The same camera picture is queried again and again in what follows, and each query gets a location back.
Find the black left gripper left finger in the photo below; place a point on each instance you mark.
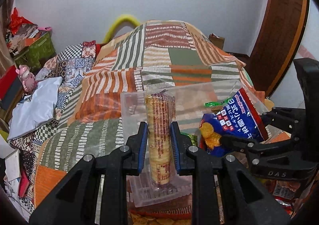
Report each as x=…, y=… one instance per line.
x=95, y=180

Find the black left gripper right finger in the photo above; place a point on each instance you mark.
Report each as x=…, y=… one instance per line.
x=222, y=187

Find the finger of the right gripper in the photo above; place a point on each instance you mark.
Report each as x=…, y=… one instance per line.
x=286, y=119
x=282, y=149

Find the blue biscuit snack bag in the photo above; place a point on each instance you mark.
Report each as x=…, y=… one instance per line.
x=238, y=118

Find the tall cracker sleeve pack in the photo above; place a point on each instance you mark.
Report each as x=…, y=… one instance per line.
x=161, y=112

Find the red snack bags pile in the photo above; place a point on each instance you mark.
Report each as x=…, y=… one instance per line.
x=285, y=193

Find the clear plastic storage bin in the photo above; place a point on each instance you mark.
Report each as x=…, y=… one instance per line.
x=190, y=107

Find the white pillow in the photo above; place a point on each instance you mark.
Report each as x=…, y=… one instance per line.
x=30, y=115

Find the brown paper bag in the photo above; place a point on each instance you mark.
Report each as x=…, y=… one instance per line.
x=217, y=41

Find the brown wooden door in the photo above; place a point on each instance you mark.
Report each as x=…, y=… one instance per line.
x=277, y=43

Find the striped patchwork blanket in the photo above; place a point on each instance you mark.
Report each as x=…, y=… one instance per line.
x=154, y=55

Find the pink plush toy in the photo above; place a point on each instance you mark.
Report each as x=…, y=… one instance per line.
x=27, y=78

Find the red flat box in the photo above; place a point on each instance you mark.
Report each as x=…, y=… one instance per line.
x=7, y=80

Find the checkered patchwork quilt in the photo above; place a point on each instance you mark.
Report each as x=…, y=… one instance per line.
x=72, y=65

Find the green cardboard box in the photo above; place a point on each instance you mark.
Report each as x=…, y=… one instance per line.
x=34, y=52

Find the yellow curved headboard tube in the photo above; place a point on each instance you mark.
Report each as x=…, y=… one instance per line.
x=124, y=19

